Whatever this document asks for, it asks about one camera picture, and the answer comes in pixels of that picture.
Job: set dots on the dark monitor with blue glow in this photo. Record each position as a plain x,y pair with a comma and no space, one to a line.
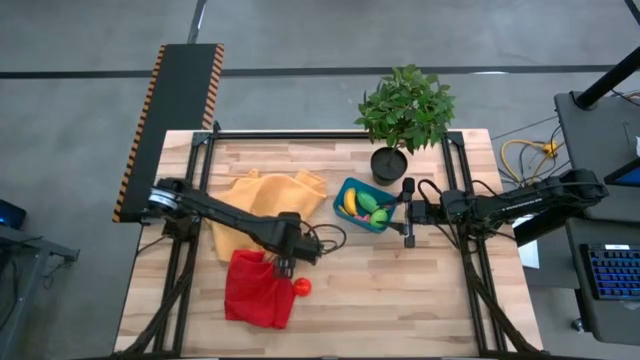
11,215

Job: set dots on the green toy cucumber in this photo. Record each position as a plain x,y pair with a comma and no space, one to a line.
379,218
367,201

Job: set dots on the red toy tomato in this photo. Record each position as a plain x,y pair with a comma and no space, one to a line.
302,287

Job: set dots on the black aluminium table frame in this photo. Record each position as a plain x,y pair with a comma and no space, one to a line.
325,135

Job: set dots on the black backlit keyboard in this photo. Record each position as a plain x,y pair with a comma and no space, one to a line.
615,272

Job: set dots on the orange cloth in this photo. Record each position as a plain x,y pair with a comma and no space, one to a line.
280,192

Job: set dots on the yellow toy banana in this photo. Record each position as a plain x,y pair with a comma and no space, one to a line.
350,201

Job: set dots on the blue plastic tupperware tub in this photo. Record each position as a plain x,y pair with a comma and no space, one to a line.
387,197

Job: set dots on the grey desk with pole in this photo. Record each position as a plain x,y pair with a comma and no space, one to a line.
595,145

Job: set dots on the red cloth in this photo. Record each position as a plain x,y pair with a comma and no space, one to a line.
252,295

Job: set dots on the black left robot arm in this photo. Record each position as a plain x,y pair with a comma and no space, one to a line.
225,215

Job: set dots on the grey desk with keyboard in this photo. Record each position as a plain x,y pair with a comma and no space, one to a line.
615,320

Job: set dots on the dark tablet screen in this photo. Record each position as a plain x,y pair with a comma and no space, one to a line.
630,176

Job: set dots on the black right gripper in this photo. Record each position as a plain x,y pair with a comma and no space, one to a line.
424,212

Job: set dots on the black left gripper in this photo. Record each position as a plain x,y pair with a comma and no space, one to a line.
302,250

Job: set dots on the dark metal stand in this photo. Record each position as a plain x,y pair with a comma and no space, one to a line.
20,250

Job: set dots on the black ramp with hazard stripes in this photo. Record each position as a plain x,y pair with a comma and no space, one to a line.
175,100

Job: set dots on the black slanted pole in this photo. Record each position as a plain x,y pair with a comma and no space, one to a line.
605,80

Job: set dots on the white paper sheet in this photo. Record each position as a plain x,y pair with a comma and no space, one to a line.
530,255

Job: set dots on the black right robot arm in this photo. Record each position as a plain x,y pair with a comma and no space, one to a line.
525,200

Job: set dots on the potted green plant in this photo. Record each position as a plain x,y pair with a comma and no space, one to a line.
405,110

